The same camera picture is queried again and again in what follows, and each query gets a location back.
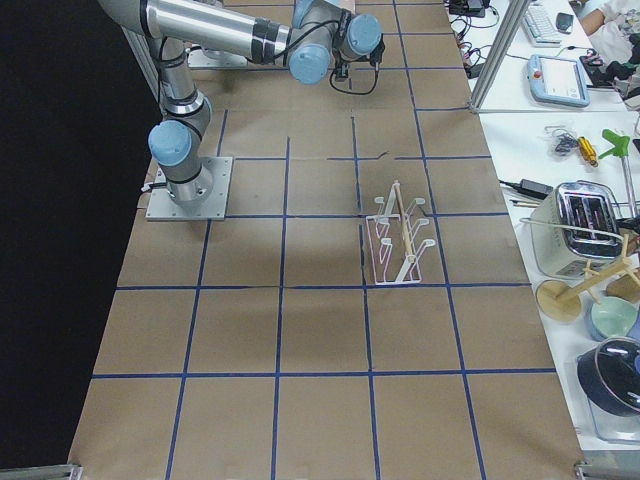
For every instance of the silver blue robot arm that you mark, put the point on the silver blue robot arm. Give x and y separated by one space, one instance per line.
323 35
175 141

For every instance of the wooden mug tree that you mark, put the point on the wooden mug tree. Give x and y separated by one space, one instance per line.
561 302

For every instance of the white keyboard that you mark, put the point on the white keyboard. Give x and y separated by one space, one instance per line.
539 29

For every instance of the dark blue pot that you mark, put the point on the dark blue pot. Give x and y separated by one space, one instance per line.
609 375

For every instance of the yellow handle screwdriver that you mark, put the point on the yellow handle screwdriver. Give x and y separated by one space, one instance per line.
587 151

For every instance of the green plastic handle tool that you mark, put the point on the green plastic handle tool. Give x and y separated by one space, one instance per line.
620 146

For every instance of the aluminium frame post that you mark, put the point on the aluminium frame post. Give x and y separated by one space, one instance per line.
510 23

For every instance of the black power adapter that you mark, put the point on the black power adapter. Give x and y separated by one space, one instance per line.
529 188

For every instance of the blue teach pendant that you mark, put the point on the blue teach pendant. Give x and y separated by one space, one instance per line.
557 81

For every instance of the pale green bowl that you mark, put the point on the pale green bowl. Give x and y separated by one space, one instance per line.
611 317

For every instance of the white wire cup rack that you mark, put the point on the white wire cup rack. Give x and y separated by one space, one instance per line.
396 245

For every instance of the chrome toaster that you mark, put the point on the chrome toaster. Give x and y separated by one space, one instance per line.
574 227

